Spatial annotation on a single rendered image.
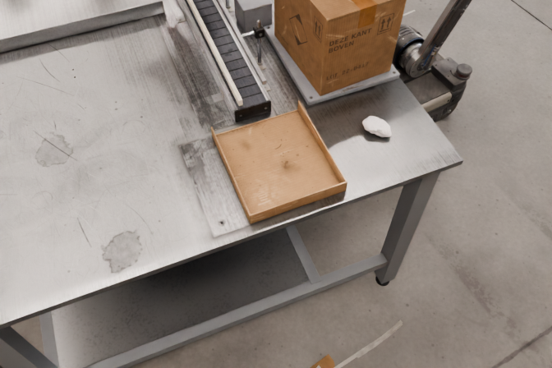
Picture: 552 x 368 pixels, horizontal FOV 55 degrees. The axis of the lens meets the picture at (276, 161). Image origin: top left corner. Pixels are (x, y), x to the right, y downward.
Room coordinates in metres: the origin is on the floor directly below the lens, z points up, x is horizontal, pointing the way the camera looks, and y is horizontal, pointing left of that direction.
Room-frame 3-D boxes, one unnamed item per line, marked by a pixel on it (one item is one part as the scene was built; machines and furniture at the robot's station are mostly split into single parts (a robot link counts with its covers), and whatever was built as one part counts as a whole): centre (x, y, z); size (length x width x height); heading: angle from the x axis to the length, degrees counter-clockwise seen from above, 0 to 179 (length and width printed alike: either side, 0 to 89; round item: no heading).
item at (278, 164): (0.83, 0.00, 0.85); 0.30 x 0.26 x 0.04; 22
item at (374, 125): (0.94, -0.28, 0.85); 0.08 x 0.07 x 0.04; 29
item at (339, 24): (1.24, -0.17, 0.99); 0.30 x 0.24 x 0.27; 26
